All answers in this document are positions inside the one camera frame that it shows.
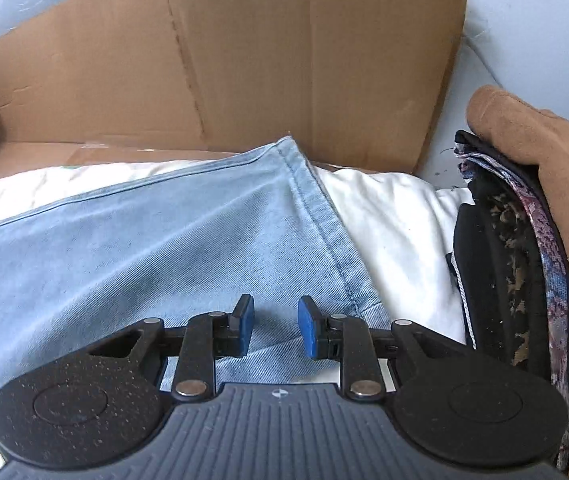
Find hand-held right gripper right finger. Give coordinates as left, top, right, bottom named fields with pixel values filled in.
left=297, top=295, right=465, bottom=403

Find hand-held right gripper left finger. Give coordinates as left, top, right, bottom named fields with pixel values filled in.
left=87, top=294, right=256, bottom=403

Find light blue jeans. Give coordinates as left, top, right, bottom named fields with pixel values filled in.
left=0, top=137, right=390, bottom=461

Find cream bear print blanket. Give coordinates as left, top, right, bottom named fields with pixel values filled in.
left=0, top=160, right=470, bottom=346

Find flattened cardboard sheet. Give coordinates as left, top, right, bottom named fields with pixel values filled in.
left=0, top=0, right=468, bottom=181

